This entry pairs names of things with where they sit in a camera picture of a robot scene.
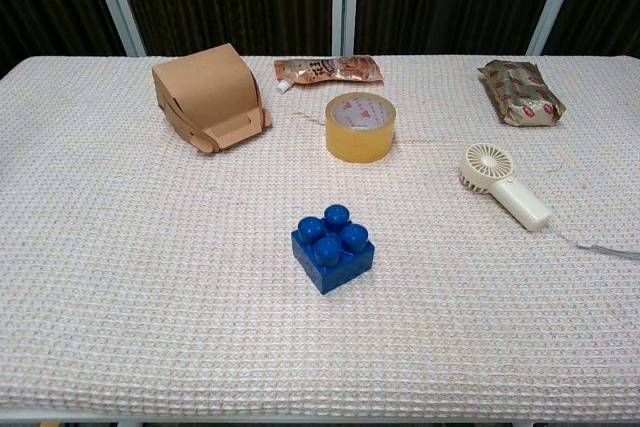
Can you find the brown cardboard takeaway box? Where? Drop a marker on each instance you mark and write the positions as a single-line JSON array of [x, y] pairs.
[[205, 87]]

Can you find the white handheld fan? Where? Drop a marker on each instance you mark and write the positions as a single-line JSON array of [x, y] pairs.
[[520, 202]]

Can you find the orange spouted sauce pouch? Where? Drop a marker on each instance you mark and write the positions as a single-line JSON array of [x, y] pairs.
[[340, 69]]

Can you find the gold foil snack packet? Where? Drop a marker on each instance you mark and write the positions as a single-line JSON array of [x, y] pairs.
[[520, 92]]

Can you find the pinkish waffle-weave tablecloth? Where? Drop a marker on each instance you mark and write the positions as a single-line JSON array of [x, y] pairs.
[[150, 297]]

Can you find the yellowish packing tape roll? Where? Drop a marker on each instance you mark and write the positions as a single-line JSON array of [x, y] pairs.
[[357, 144]]

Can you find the blue toy building block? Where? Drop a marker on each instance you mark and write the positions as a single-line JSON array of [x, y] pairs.
[[330, 272]]

